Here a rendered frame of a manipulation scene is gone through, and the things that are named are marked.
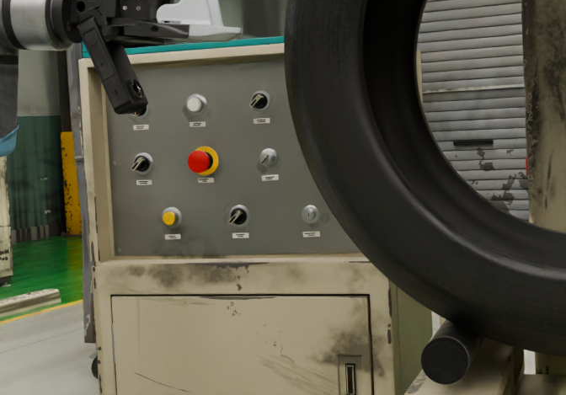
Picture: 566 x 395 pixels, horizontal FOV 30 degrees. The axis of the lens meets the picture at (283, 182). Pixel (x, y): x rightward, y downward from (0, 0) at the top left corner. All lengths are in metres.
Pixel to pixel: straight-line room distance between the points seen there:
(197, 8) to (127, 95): 0.13
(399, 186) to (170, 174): 0.97
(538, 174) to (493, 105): 9.22
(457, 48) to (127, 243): 8.89
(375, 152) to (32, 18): 0.44
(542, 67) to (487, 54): 9.25
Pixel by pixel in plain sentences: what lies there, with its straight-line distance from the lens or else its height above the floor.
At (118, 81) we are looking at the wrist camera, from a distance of 1.20.
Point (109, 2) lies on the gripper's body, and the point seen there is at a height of 1.27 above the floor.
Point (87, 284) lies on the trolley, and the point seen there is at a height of 0.45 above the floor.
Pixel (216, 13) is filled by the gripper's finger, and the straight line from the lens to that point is 1.19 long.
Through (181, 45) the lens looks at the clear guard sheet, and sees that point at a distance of 1.87.
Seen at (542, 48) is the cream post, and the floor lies 1.21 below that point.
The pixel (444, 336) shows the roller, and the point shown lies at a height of 0.92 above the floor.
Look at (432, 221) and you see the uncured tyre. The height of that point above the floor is 1.03.
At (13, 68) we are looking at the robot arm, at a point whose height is 1.21.
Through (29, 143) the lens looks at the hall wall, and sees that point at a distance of 12.29.
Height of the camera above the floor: 1.13
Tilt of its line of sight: 3 degrees down
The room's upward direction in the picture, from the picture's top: 3 degrees counter-clockwise
